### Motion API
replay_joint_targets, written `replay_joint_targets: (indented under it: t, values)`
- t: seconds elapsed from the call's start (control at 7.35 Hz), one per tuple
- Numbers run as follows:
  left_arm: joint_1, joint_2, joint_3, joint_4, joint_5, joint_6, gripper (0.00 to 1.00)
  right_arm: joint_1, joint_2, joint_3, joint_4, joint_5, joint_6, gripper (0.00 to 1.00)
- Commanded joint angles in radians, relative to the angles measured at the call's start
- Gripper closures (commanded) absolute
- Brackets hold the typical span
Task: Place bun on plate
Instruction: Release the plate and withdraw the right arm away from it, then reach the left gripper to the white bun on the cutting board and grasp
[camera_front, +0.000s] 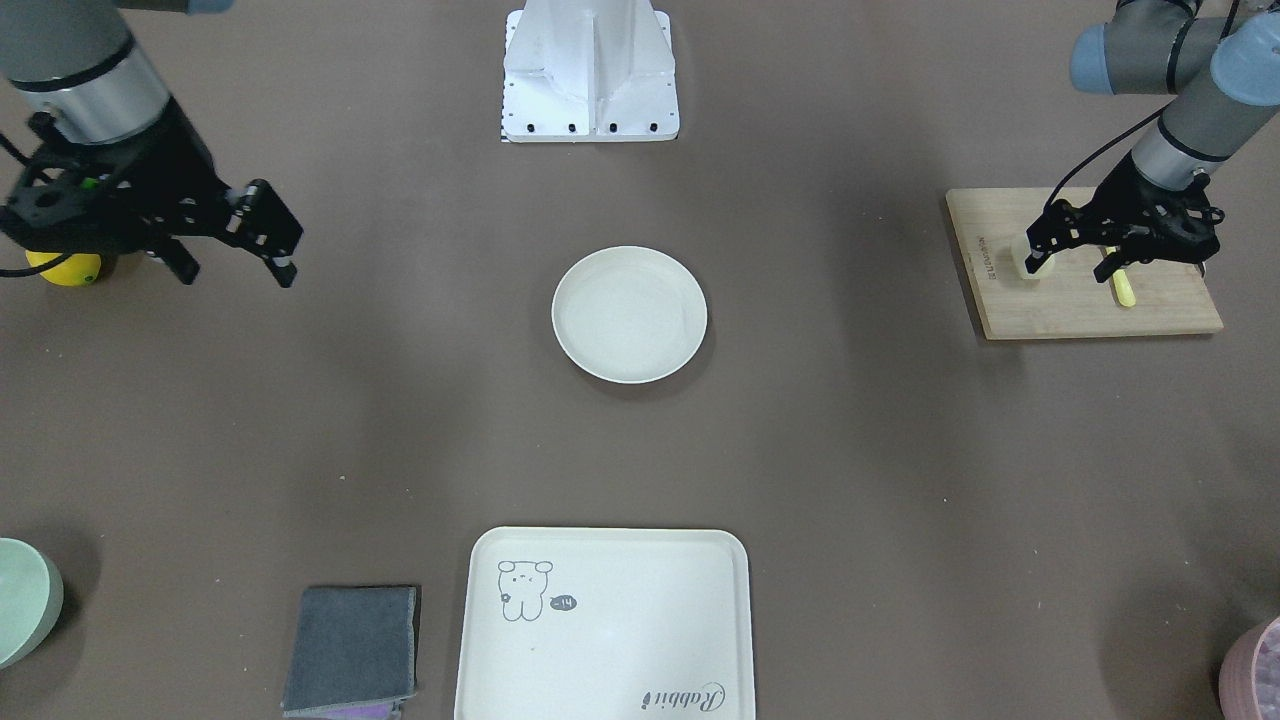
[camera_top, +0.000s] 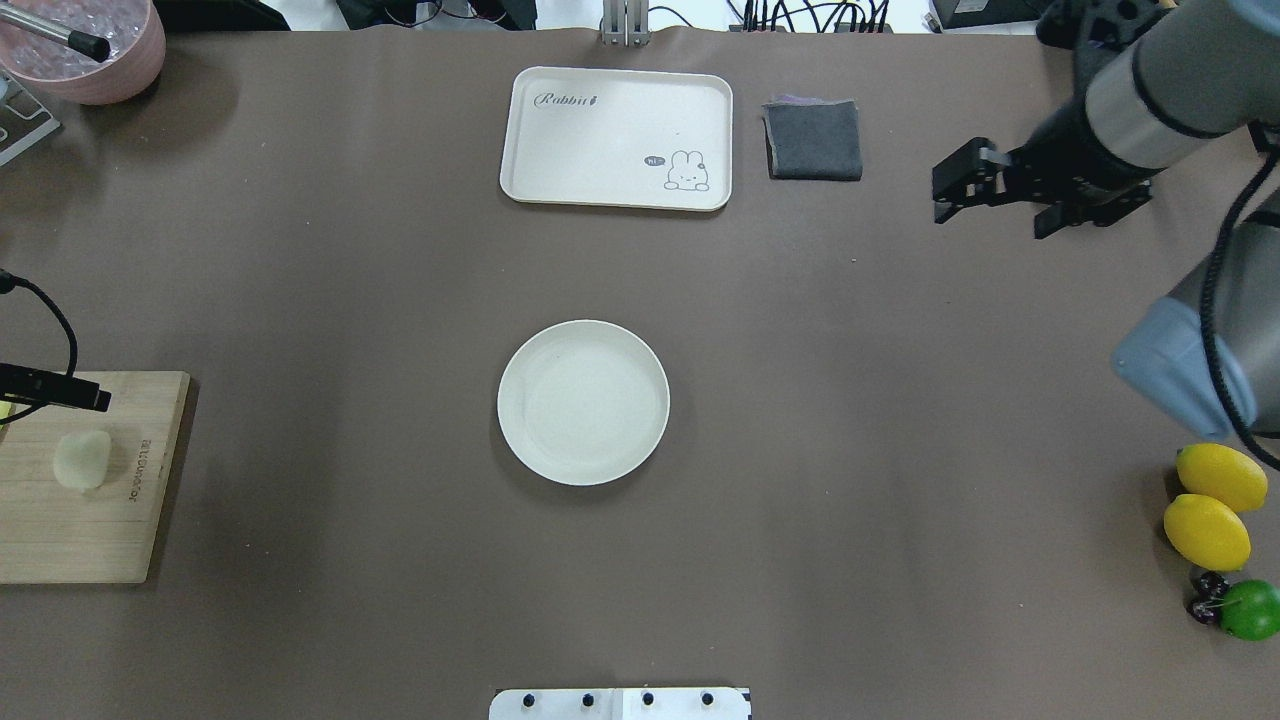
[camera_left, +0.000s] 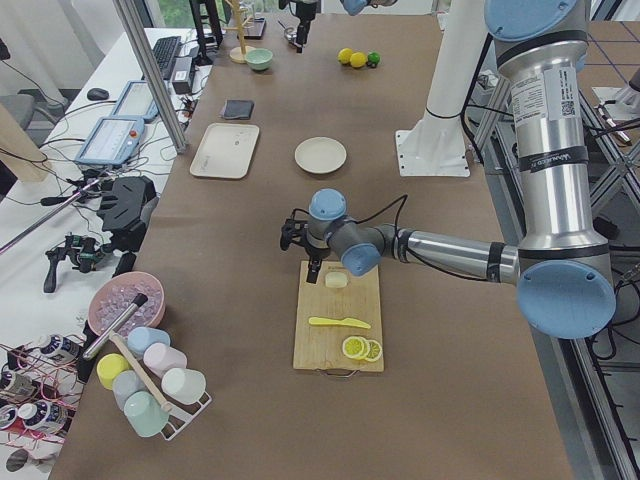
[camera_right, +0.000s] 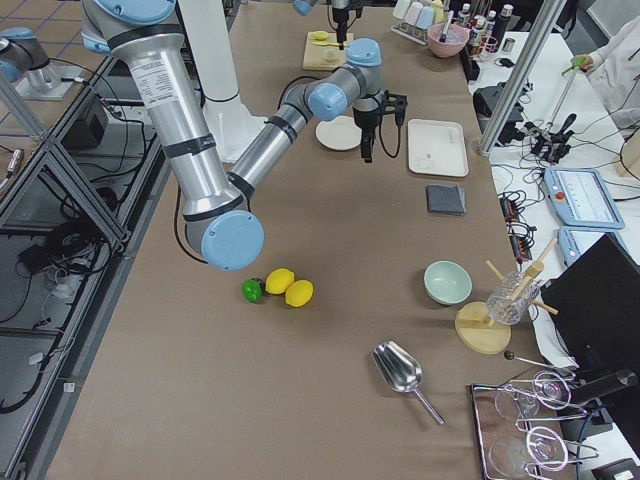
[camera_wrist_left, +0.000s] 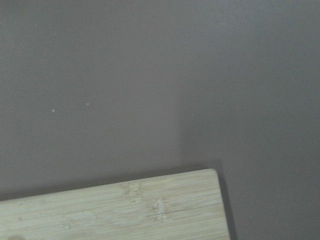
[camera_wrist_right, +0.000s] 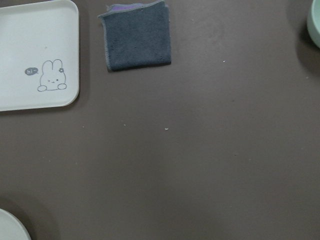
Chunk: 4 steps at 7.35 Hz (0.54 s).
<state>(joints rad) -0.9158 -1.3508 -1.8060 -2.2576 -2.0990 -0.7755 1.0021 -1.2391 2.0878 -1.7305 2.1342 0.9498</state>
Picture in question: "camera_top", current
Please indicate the folded grey cloth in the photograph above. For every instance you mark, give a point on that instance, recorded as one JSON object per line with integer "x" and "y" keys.
{"x": 813, "y": 139}

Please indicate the green lime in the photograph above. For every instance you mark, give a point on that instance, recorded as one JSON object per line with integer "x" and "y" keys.
{"x": 1250, "y": 610}

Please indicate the yellow lemon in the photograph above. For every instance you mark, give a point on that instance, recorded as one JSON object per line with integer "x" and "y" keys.
{"x": 1206, "y": 532}
{"x": 1221, "y": 472}

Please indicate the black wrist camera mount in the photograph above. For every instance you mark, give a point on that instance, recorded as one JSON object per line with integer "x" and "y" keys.
{"x": 1105, "y": 26}

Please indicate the dark cherries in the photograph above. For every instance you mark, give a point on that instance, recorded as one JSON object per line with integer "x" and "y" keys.
{"x": 1209, "y": 589}

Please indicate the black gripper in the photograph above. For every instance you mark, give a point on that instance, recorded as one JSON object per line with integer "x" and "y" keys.
{"x": 1075, "y": 147}

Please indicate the black tipped metal tongs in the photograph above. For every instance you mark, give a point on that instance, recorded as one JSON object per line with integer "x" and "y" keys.
{"x": 94, "y": 47}

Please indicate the bamboo cutting board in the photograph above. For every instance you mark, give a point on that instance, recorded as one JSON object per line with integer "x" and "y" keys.
{"x": 52, "y": 534}

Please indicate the clear acrylic rack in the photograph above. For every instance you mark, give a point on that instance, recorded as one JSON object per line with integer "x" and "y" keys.
{"x": 25, "y": 121}

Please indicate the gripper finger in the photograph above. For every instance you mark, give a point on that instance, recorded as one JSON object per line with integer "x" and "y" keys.
{"x": 38, "y": 388}

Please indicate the cream rabbit serving tray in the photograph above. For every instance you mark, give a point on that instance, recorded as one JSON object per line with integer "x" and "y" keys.
{"x": 619, "y": 139}

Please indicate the yellow lemon lower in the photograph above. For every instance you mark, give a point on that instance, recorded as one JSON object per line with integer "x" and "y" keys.
{"x": 1206, "y": 532}

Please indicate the pink ice bowl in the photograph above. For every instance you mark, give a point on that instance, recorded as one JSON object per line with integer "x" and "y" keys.
{"x": 136, "y": 39}

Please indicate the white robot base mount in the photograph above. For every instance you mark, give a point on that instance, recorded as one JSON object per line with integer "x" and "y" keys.
{"x": 664, "y": 702}

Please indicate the cream round plate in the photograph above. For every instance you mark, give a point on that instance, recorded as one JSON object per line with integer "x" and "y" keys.
{"x": 583, "y": 403}

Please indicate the yellow lemon upper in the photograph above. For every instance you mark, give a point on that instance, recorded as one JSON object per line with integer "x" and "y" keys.
{"x": 1221, "y": 472}

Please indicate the aluminium frame post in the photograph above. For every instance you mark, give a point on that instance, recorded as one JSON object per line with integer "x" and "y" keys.
{"x": 625, "y": 23}

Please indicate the pale white bun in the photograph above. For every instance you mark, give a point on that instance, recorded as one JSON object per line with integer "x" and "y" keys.
{"x": 81, "y": 460}

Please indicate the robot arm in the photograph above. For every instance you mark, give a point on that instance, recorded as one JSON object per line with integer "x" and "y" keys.
{"x": 1151, "y": 86}

